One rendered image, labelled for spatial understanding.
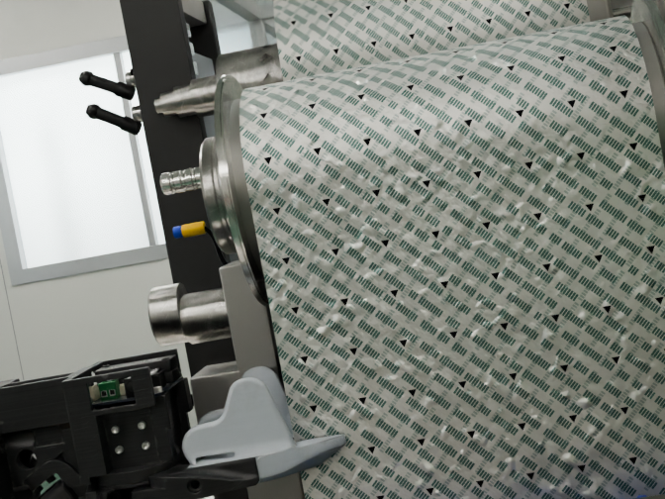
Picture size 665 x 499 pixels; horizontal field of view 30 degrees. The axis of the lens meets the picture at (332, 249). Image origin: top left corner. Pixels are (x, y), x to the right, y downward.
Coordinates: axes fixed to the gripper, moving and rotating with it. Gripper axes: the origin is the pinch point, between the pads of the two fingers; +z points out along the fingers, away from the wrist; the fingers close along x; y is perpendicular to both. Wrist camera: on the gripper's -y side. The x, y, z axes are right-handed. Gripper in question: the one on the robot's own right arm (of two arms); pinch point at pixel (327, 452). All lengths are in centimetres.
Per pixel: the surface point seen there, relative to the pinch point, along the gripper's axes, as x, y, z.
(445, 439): -0.3, -0.2, 7.0
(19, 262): 555, 4, -228
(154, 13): 33.1, 32.4, -12.8
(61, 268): 555, -3, -206
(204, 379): 7.1, 4.4, -8.1
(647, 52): 1.6, 19.6, 22.2
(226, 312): 7.9, 8.5, -6.1
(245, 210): 0.4, 14.8, -2.2
